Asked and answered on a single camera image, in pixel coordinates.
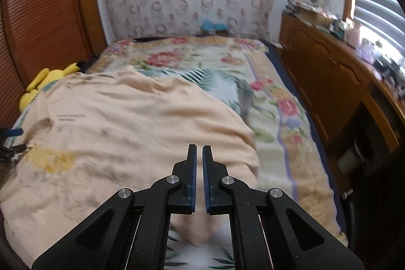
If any beige shirt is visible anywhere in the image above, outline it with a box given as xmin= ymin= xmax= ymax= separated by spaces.
xmin=0 ymin=65 xmax=260 ymax=258

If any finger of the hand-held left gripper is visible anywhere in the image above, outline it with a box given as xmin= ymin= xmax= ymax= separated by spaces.
xmin=0 ymin=128 xmax=24 ymax=138
xmin=0 ymin=143 xmax=26 ymax=163

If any floral blanket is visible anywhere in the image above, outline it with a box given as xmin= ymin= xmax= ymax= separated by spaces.
xmin=85 ymin=36 xmax=349 ymax=245

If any blue cloth bundle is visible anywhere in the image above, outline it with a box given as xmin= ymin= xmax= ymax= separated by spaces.
xmin=201 ymin=18 xmax=228 ymax=33

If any white cylindrical container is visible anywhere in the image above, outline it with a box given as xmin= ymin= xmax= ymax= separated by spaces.
xmin=338 ymin=143 xmax=368 ymax=176

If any pale lilac container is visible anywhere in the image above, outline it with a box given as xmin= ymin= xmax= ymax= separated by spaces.
xmin=357 ymin=38 xmax=378 ymax=64

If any wooden cabinet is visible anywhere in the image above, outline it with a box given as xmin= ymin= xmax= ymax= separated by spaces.
xmin=278 ymin=12 xmax=405 ymax=169

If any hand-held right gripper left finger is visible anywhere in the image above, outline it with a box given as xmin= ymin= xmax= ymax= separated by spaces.
xmin=32 ymin=144 xmax=197 ymax=270

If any pink bottle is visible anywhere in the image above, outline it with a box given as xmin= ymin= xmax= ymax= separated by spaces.
xmin=348 ymin=22 xmax=363 ymax=46

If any yellow plush toy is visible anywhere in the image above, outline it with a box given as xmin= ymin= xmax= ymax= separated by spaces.
xmin=19 ymin=63 xmax=79 ymax=111

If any black gadget clutter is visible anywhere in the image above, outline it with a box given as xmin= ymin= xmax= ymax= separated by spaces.
xmin=375 ymin=53 xmax=405 ymax=82

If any pile of papers and boxes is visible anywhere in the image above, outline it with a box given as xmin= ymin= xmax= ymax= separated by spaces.
xmin=285 ymin=0 xmax=345 ymax=28

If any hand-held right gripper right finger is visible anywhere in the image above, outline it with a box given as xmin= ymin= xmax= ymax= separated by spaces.
xmin=202 ymin=145 xmax=364 ymax=270

